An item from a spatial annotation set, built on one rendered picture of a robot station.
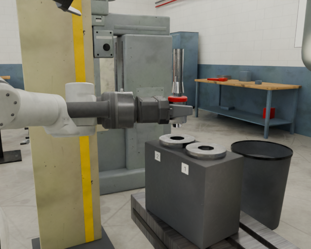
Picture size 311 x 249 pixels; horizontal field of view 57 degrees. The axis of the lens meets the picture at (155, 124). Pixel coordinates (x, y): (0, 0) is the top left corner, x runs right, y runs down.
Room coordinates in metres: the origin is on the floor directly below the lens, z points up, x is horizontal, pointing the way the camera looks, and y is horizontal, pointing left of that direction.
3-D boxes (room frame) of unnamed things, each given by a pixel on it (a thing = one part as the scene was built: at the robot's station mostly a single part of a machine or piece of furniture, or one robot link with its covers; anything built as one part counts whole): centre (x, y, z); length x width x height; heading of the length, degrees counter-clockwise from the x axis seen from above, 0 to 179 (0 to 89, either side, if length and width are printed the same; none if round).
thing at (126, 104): (0.68, 0.04, 1.21); 0.13 x 0.12 x 0.10; 9
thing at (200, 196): (0.65, -0.08, 1.04); 0.22 x 0.12 x 0.20; 35
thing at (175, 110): (0.66, -0.06, 1.21); 0.06 x 0.02 x 0.03; 99
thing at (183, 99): (0.69, -0.05, 1.24); 0.05 x 0.05 x 0.01
